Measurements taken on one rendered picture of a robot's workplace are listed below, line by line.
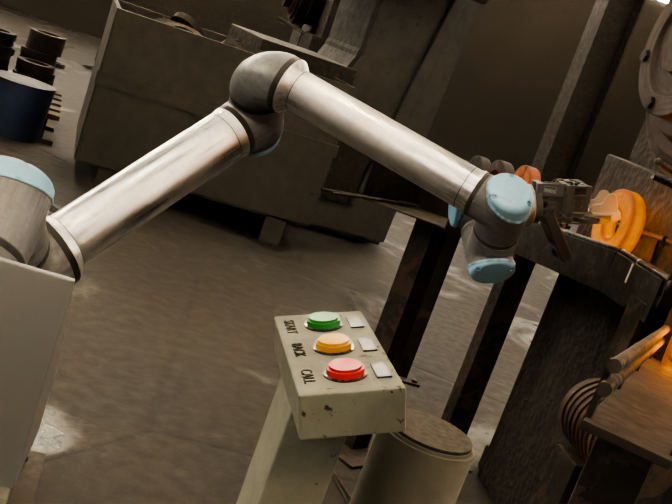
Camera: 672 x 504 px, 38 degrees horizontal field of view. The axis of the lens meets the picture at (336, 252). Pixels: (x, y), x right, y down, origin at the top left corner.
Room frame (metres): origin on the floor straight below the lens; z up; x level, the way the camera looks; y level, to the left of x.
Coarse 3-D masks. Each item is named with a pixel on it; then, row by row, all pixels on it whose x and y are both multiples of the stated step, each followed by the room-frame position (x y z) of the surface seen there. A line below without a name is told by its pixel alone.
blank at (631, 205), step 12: (624, 192) 2.07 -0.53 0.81; (624, 204) 2.05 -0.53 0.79; (636, 204) 2.03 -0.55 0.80; (624, 216) 2.03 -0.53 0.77; (636, 216) 2.01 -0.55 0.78; (600, 228) 2.10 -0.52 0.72; (612, 228) 2.11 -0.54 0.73; (624, 228) 2.02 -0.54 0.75; (636, 228) 2.00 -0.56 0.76; (600, 240) 2.08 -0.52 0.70; (612, 240) 2.04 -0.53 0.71; (624, 240) 2.00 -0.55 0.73; (636, 240) 2.01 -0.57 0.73
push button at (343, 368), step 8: (336, 360) 0.98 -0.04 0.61; (344, 360) 0.98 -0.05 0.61; (352, 360) 0.98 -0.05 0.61; (328, 368) 0.97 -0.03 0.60; (336, 368) 0.96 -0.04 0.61; (344, 368) 0.96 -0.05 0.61; (352, 368) 0.96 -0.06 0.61; (360, 368) 0.97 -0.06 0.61; (336, 376) 0.96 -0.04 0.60; (344, 376) 0.96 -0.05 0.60; (352, 376) 0.96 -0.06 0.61; (360, 376) 0.96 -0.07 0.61
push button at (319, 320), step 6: (318, 312) 1.13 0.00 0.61; (324, 312) 1.13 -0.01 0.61; (330, 312) 1.13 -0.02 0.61; (312, 318) 1.11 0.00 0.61; (318, 318) 1.11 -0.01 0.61; (324, 318) 1.11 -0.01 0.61; (330, 318) 1.11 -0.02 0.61; (336, 318) 1.11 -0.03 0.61; (312, 324) 1.10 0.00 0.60; (318, 324) 1.10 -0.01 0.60; (324, 324) 1.10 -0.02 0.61; (330, 324) 1.10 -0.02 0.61; (336, 324) 1.11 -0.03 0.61
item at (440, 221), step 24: (384, 168) 2.34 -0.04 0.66; (384, 192) 2.36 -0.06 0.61; (408, 192) 2.43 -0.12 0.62; (432, 216) 2.31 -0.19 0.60; (408, 240) 2.28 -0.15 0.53; (432, 240) 2.25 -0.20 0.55; (408, 264) 2.26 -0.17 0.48; (432, 264) 2.27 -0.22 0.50; (408, 288) 2.24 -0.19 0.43; (384, 312) 2.27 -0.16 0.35; (408, 312) 2.25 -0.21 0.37; (384, 336) 2.26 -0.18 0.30; (408, 336) 2.28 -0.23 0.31; (360, 456) 2.21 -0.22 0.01
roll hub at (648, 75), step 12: (660, 24) 1.97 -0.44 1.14; (660, 36) 1.96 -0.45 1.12; (648, 48) 1.98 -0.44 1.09; (660, 48) 1.95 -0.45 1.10; (648, 60) 1.96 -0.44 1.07; (660, 60) 1.94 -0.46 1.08; (648, 72) 1.94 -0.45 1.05; (660, 72) 1.92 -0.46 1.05; (648, 84) 1.92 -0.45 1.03; (660, 84) 1.90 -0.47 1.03; (660, 96) 1.87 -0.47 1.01; (648, 108) 1.89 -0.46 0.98; (660, 108) 1.85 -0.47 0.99
